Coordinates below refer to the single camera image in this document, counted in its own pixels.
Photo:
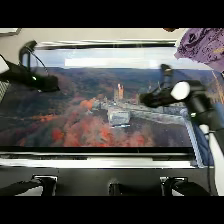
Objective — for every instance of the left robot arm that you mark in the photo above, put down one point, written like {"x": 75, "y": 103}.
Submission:
{"x": 13, "y": 75}

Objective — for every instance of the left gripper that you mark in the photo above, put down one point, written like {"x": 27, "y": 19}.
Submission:
{"x": 45, "y": 84}

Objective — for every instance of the purple patterned garment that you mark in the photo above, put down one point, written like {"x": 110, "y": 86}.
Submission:
{"x": 203, "y": 46}

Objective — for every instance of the silver frame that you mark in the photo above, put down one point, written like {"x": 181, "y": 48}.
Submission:
{"x": 100, "y": 163}

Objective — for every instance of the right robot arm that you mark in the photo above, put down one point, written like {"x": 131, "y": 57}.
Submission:
{"x": 203, "y": 106}

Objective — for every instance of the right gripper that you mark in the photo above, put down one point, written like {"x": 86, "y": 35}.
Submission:
{"x": 155, "y": 99}

